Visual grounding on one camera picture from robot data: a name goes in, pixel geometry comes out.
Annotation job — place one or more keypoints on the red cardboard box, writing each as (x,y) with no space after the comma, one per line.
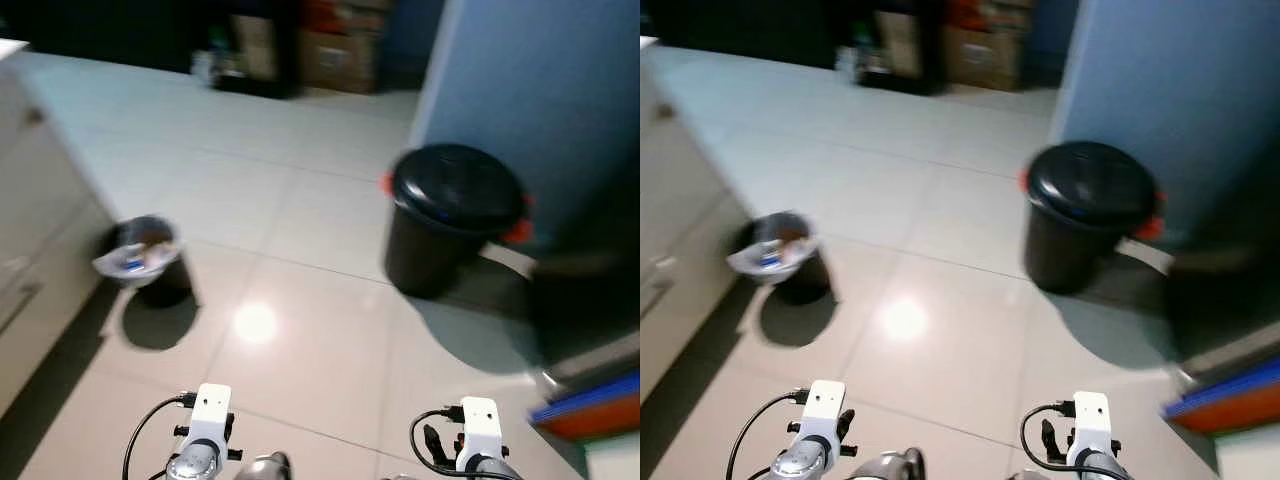
(990,12)
(345,15)

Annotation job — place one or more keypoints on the white kitchen cabinet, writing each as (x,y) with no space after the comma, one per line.
(40,200)
(670,200)

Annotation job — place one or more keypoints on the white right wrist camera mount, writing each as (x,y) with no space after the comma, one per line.
(480,425)
(1092,420)

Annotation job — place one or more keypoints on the dark low cabinet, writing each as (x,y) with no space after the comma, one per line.
(740,28)
(100,30)

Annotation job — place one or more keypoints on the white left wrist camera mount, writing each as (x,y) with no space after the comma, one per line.
(210,410)
(825,405)

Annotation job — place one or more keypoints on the brown cardboard box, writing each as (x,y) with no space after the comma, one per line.
(980,55)
(335,60)

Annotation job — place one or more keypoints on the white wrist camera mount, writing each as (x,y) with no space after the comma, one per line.
(210,410)
(1092,420)
(480,425)
(825,405)

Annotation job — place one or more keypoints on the small black waste bin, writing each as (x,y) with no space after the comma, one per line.
(150,255)
(790,250)

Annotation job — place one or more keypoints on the black shelf unit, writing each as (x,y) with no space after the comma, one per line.
(925,50)
(285,50)

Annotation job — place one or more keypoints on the large black lidded trash bin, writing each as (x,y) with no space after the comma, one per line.
(450,200)
(1090,195)

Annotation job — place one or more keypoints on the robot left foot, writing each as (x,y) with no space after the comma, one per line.
(890,465)
(265,468)

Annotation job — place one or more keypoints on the blue and orange stacked object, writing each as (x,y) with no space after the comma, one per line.
(1230,400)
(590,410)

